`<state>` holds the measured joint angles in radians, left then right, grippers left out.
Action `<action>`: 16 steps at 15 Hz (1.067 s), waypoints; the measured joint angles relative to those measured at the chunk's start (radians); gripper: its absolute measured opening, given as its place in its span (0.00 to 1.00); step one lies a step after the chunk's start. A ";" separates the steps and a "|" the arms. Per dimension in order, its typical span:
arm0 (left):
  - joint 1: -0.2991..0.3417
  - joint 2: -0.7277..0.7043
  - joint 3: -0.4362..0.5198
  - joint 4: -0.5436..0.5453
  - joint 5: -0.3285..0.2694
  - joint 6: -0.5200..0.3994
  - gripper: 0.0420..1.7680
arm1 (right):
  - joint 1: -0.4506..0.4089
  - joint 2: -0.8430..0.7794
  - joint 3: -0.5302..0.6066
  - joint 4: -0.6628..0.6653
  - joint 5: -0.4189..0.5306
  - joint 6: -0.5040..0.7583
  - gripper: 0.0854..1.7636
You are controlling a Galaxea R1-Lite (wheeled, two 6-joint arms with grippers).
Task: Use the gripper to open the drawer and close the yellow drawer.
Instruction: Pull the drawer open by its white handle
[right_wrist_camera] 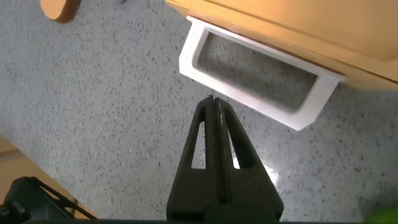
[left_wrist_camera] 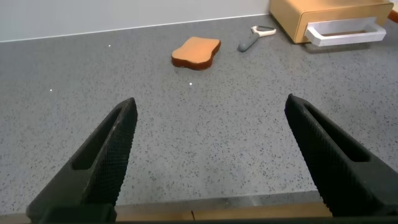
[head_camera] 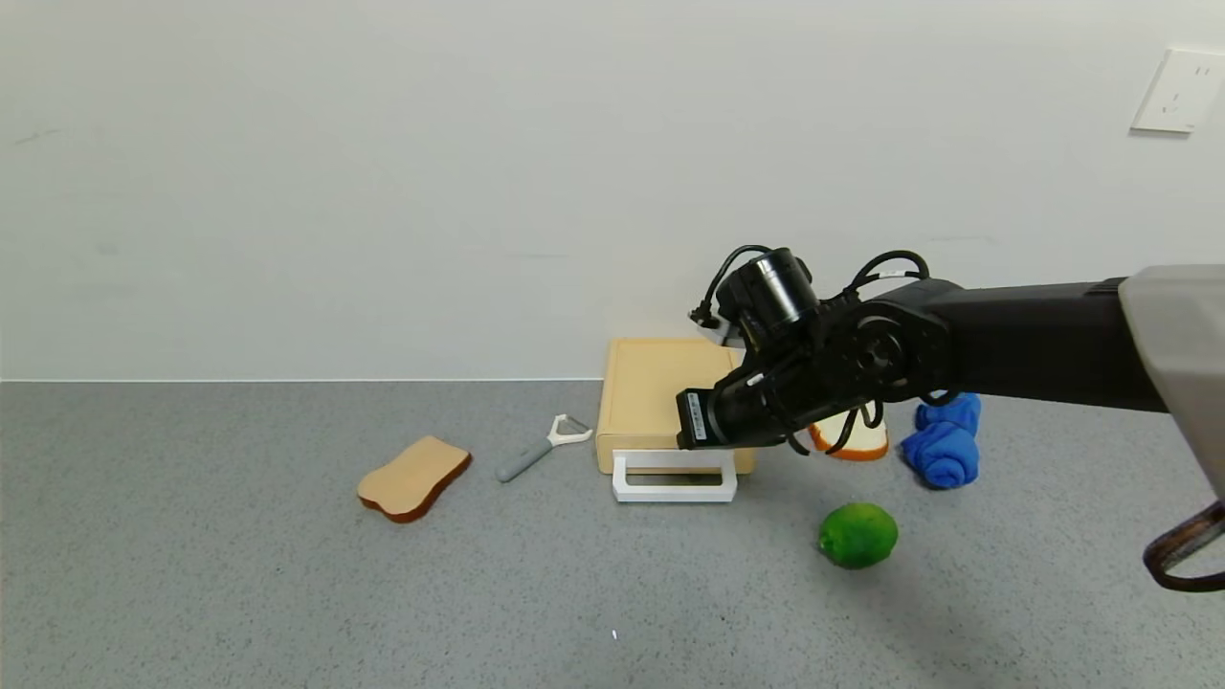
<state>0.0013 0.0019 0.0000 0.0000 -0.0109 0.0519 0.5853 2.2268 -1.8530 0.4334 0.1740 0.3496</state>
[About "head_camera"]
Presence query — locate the yellow drawer case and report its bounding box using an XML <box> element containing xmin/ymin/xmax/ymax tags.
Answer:
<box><xmin>595</xmin><ymin>337</ymin><xmax>757</xmax><ymax>477</ymax></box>

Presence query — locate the brown toast slice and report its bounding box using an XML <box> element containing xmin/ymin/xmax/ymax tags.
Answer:
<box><xmin>357</xmin><ymin>436</ymin><xmax>474</xmax><ymax>524</ymax></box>

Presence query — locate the white bread slice orange crust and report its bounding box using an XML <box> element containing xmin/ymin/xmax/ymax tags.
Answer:
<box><xmin>809</xmin><ymin>407</ymin><xmax>889</xmax><ymax>463</ymax></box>

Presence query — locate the green lime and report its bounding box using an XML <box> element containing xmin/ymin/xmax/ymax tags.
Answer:
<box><xmin>818</xmin><ymin>502</ymin><xmax>900</xmax><ymax>571</ymax></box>

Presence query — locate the blue rolled towel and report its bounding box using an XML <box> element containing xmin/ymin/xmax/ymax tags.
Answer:
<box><xmin>900</xmin><ymin>392</ymin><xmax>982</xmax><ymax>491</ymax></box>

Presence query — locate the black camera cable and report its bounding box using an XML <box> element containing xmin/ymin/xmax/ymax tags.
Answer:
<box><xmin>689</xmin><ymin>245</ymin><xmax>771</xmax><ymax>331</ymax></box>

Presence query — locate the grey handled white peeler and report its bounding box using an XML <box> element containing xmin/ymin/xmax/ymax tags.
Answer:
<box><xmin>496</xmin><ymin>414</ymin><xmax>594</xmax><ymax>484</ymax></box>

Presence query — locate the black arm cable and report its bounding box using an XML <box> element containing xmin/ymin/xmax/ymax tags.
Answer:
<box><xmin>847</xmin><ymin>251</ymin><xmax>931</xmax><ymax>293</ymax></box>

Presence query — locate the dark strap loop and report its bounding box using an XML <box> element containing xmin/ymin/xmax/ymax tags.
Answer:
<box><xmin>1144</xmin><ymin>500</ymin><xmax>1225</xmax><ymax>594</ymax></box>

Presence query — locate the white wall socket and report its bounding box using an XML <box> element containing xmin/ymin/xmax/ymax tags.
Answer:
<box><xmin>1129</xmin><ymin>48</ymin><xmax>1225</xmax><ymax>135</ymax></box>

